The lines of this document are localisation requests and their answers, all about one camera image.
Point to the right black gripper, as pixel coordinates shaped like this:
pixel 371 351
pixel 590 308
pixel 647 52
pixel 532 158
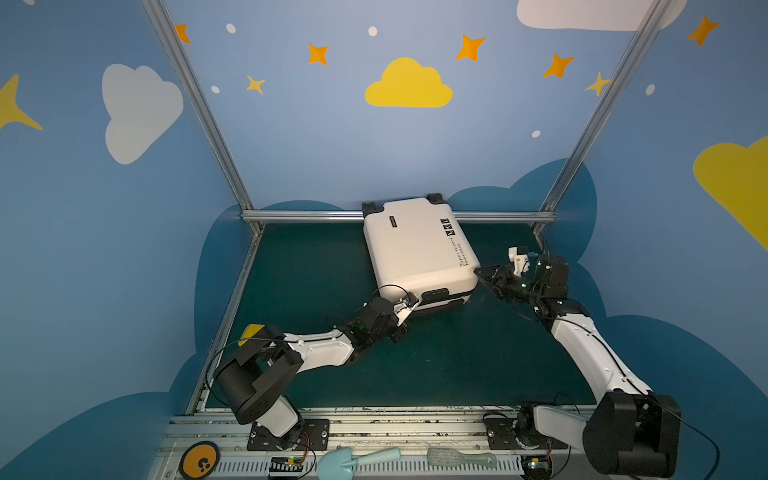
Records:
pixel 504 285

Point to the white hard-shell suitcase black lining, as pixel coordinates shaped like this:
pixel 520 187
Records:
pixel 417 246

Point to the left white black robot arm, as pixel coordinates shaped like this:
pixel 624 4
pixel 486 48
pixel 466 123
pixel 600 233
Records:
pixel 253 380

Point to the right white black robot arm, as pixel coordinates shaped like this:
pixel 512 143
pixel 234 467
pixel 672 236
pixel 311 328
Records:
pixel 632 431

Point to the pale green hair brush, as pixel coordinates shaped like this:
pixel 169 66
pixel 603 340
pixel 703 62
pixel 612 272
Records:
pixel 452 458

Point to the teal toy shovel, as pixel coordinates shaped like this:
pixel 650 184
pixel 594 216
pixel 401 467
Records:
pixel 340 463

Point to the yellow toy shovel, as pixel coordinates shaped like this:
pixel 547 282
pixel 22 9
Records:
pixel 251 332

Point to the left small circuit board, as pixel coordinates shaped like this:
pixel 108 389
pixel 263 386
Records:
pixel 284 468

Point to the small circuit board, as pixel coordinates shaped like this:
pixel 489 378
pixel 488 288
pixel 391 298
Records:
pixel 284 468
pixel 536 468

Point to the right small circuit board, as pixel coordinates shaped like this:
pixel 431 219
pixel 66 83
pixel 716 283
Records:
pixel 536 468

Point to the orange black round disc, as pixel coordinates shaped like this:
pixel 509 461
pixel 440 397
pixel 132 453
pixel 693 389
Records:
pixel 199 460

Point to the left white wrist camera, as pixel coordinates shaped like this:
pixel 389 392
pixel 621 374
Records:
pixel 405 307

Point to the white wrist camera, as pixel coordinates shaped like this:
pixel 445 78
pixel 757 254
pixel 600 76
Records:
pixel 405 307
pixel 520 259

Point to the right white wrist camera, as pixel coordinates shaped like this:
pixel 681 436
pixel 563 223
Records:
pixel 520 259

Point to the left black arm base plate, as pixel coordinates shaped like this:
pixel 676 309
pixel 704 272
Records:
pixel 307 433

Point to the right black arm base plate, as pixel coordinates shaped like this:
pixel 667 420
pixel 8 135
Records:
pixel 505 434

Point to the aluminium frame rear crossbar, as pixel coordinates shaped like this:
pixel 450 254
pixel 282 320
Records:
pixel 295 216

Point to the right aluminium frame post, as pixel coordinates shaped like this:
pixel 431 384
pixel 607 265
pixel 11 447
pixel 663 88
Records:
pixel 641 42

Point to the aluminium frame post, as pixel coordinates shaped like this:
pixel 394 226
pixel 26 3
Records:
pixel 161 20
pixel 641 42

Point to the left aluminium frame post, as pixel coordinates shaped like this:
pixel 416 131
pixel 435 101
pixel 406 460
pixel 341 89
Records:
pixel 161 20

